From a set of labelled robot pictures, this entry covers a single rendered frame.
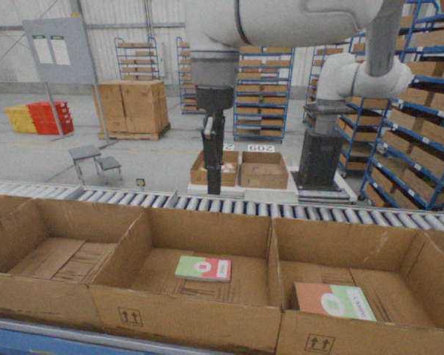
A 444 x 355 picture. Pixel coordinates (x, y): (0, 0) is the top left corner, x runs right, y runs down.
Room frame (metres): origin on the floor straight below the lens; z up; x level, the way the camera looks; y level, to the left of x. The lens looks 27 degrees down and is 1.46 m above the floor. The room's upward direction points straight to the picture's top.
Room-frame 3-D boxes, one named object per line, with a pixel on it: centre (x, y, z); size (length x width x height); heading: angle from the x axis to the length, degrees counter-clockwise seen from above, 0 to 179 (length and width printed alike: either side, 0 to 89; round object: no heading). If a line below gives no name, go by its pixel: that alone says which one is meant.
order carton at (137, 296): (0.45, 0.06, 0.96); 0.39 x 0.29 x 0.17; 82
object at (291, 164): (1.50, -0.33, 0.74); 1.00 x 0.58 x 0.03; 85
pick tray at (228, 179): (1.49, 0.02, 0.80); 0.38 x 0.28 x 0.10; 172
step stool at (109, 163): (2.84, 1.61, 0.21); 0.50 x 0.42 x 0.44; 128
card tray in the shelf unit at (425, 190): (1.59, -1.69, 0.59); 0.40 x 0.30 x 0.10; 170
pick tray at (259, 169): (1.45, -0.29, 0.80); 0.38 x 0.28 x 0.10; 174
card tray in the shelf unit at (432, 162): (1.59, -1.68, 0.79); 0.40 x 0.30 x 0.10; 173
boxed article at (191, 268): (0.51, 0.05, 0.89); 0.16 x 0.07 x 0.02; 83
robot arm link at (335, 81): (1.36, -0.62, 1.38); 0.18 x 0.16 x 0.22; 53
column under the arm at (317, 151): (1.36, -0.61, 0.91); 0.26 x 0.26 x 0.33; 85
